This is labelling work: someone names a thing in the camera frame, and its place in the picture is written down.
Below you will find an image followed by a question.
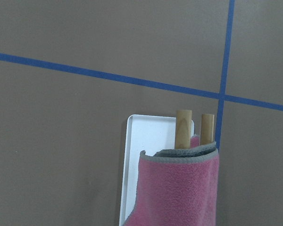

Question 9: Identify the pink cleaning cloth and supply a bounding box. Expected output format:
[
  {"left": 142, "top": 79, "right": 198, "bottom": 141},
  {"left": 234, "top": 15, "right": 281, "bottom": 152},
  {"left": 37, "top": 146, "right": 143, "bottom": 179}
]
[{"left": 123, "top": 141, "right": 219, "bottom": 226}]

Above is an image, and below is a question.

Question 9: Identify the white rectangular tray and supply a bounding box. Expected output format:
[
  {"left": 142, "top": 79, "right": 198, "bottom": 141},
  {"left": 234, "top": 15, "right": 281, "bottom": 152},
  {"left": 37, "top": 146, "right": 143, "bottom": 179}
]
[{"left": 120, "top": 115, "right": 194, "bottom": 226}]

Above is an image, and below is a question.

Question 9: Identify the wooden rack rod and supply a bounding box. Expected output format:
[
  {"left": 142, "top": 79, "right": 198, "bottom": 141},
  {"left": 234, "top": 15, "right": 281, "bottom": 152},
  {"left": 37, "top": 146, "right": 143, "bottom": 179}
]
[
  {"left": 175, "top": 110, "right": 192, "bottom": 149},
  {"left": 200, "top": 114, "right": 215, "bottom": 145}
]

